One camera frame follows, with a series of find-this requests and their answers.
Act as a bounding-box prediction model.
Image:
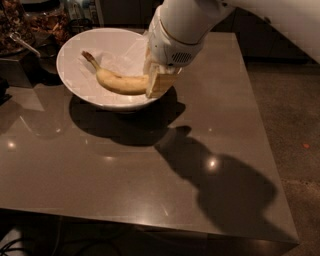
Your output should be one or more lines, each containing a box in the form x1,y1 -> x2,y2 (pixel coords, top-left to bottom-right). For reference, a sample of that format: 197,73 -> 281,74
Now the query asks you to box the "white paper liner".
93,30 -> 147,76

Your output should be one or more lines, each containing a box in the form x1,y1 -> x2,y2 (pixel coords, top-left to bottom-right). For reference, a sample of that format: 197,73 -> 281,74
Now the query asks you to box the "white ceramic bowl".
56,28 -> 158,112

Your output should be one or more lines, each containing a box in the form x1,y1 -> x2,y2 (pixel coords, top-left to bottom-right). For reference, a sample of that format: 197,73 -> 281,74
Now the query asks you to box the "metal spoon handle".
9,32 -> 41,58

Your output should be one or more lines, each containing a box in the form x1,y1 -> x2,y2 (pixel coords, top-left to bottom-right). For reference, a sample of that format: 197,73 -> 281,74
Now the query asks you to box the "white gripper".
143,7 -> 203,98

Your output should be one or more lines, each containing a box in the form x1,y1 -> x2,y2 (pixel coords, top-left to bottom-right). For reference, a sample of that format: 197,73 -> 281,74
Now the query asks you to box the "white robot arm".
144,0 -> 320,98

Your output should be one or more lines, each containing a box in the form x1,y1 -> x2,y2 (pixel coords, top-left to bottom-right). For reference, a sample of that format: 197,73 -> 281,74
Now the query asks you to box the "black cable on floor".
0,237 -> 28,256

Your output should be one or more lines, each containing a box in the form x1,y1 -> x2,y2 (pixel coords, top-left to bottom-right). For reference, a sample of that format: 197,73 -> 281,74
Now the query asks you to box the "glass jar of nuts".
0,0 -> 35,56

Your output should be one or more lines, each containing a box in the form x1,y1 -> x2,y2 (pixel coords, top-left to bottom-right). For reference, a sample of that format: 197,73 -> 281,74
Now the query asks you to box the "glass jar of snacks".
23,0 -> 71,46

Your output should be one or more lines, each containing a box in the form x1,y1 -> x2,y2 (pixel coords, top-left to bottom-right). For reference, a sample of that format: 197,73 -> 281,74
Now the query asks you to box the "yellow banana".
81,51 -> 149,95

